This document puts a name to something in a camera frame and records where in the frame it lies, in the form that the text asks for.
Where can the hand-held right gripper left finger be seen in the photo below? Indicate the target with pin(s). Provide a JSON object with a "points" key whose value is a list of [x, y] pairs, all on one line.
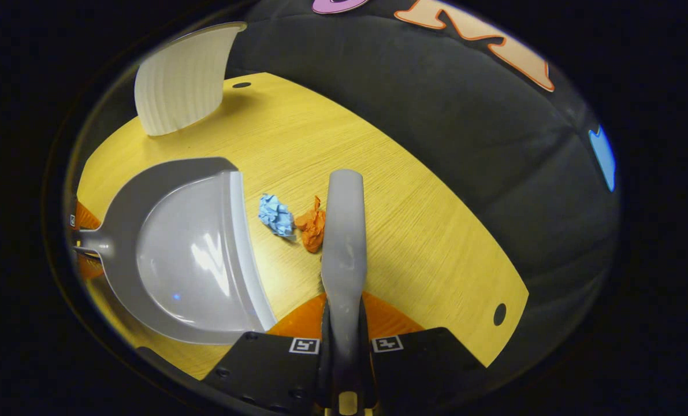
{"points": [[274, 370]]}

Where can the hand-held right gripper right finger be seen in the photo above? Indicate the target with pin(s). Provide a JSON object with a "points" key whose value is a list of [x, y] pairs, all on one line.
{"points": [[419, 364]]}

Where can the grey plastic dustpan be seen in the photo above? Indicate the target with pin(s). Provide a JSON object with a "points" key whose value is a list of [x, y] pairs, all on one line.
{"points": [[193, 260]]}

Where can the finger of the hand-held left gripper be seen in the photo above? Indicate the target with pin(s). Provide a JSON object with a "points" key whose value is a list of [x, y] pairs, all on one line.
{"points": [[89, 267], [85, 218]]}

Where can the blue paper scrap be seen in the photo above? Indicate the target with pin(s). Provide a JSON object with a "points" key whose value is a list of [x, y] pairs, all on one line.
{"points": [[275, 215]]}

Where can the small grey broom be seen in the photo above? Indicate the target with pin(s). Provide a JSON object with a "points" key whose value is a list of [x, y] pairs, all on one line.
{"points": [[344, 242]]}

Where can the white ribbed garbage bin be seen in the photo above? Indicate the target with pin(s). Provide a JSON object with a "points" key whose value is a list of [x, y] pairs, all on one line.
{"points": [[179, 81]]}

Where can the orange paper scrap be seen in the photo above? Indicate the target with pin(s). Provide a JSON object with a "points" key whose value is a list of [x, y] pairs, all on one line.
{"points": [[313, 228]]}

